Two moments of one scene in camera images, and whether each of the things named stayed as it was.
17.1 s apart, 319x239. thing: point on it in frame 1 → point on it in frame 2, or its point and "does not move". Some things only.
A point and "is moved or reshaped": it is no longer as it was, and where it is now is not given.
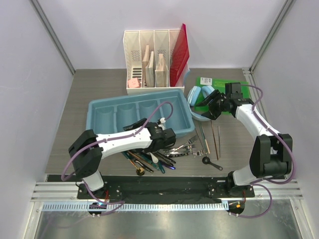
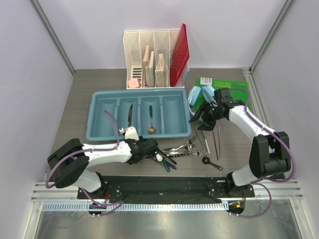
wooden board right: x=161 y=73 does not move
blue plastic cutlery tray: x=107 y=114 is moved or reshaped
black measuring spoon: x=206 y=160 does not move
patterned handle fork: x=179 y=155 does not move
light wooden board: x=145 y=60 does not move
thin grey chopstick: x=197 y=133 does not move
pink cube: x=133 y=82 does not move
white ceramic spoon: x=155 y=159 → x=159 y=158
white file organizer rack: x=147 y=57 does not move
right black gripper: x=212 y=113 → x=208 y=125
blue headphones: x=193 y=96 does not move
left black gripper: x=138 y=124 → x=139 y=139
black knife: x=144 y=165 → x=130 y=115
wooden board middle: x=150 y=71 does not move
